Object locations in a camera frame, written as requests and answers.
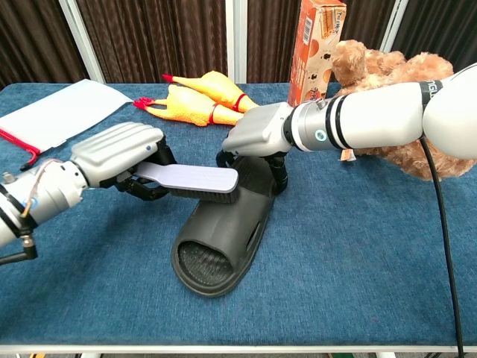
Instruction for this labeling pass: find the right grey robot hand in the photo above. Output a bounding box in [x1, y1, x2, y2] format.
[215, 102, 297, 195]

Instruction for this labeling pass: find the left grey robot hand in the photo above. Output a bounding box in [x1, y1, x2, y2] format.
[69, 122, 178, 202]

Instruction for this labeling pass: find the grey cleaning brush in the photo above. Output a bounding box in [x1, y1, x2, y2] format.
[136, 161, 239, 204]

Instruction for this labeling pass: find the black rubber slipper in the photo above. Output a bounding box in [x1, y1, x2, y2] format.
[171, 156, 285, 298]

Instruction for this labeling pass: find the yellow rubber chicken toy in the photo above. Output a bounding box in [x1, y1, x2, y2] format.
[161, 70, 261, 114]
[133, 84, 245, 128]

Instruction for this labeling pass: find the white zipper pouch red trim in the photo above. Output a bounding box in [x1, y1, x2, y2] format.
[0, 78, 134, 172]

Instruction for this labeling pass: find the orange cardboard box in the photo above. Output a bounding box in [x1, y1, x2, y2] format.
[287, 0, 347, 107]

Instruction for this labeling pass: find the dark brown curtain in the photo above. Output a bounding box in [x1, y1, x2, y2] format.
[0, 0, 477, 89]

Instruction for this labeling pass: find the brown plush teddy bear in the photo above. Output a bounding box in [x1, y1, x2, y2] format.
[330, 40, 477, 182]

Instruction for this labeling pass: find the blue table cloth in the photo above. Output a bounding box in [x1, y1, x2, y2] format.
[0, 82, 477, 347]

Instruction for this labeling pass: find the white metal frame post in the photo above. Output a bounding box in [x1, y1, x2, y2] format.
[58, 0, 106, 84]
[379, 0, 406, 53]
[225, 0, 248, 84]

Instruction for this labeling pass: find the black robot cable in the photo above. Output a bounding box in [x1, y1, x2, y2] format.
[420, 136, 466, 358]

